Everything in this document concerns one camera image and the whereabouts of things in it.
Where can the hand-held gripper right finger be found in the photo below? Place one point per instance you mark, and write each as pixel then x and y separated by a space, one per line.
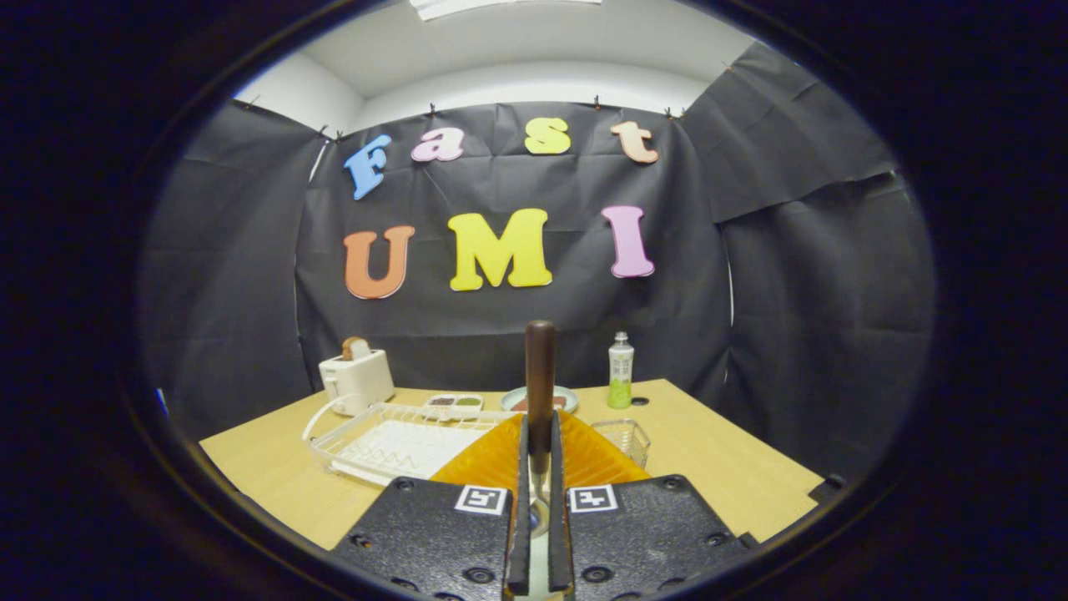
pixel 559 517

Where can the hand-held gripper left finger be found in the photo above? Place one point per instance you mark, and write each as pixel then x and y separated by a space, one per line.
pixel 519 517

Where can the small pale green plate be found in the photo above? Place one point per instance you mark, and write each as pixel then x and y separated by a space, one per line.
pixel 513 392

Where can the white divided grain tray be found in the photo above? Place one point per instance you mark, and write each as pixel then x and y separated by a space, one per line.
pixel 450 412

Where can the white drip tray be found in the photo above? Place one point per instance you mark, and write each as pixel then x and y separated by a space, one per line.
pixel 400 451

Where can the green drink bottle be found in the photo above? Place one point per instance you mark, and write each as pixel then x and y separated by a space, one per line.
pixel 621 367

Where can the white toaster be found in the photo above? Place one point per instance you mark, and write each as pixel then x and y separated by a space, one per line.
pixel 359 380

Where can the brown bread slice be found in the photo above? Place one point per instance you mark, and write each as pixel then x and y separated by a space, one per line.
pixel 354 347

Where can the black table edge clamp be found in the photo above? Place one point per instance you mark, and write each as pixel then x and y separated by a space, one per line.
pixel 826 488

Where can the white ceiling light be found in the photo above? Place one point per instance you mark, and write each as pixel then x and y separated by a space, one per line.
pixel 501 7

